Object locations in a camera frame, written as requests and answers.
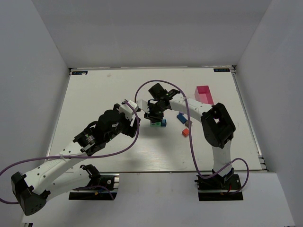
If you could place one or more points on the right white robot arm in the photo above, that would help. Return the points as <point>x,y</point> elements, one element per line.
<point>217,125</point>

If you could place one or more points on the olive grey cube block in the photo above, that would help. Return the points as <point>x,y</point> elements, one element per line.
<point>188,123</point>

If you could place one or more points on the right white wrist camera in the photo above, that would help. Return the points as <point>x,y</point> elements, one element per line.
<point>143,105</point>

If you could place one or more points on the right blue logo sticker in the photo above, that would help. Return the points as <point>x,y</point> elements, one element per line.
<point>221,70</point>

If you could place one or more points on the small dark blue cube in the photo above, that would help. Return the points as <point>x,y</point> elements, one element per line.
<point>163,123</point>

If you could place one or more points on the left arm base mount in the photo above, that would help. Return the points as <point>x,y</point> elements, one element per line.
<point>100,187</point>

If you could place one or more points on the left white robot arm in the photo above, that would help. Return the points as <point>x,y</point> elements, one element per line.
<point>34,188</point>

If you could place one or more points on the red cube block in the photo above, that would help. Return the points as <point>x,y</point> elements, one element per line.
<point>185,132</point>

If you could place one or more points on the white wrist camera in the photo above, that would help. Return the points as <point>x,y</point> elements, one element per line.
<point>128,108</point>
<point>143,105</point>

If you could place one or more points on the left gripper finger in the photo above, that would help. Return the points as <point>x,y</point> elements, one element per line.
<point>136,126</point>
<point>129,132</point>

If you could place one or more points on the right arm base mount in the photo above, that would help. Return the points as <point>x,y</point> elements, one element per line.
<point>212,190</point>

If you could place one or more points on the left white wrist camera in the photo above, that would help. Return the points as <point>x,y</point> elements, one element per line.
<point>128,108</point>

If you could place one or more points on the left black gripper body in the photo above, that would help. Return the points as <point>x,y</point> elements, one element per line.
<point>132,127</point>

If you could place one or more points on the blue logo sticker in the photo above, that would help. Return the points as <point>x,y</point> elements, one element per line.
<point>79,73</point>
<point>221,70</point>

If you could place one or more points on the long dark blue block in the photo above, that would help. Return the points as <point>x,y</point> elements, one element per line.
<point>181,118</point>

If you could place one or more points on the left blue logo sticker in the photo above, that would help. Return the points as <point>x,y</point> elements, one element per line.
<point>79,73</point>

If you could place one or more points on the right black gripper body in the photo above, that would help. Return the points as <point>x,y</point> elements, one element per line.
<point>154,115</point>

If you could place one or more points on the green ridged block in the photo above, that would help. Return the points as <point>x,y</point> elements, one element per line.
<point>156,124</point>

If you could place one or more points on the pink plastic box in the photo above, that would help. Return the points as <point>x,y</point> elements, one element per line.
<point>203,95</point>

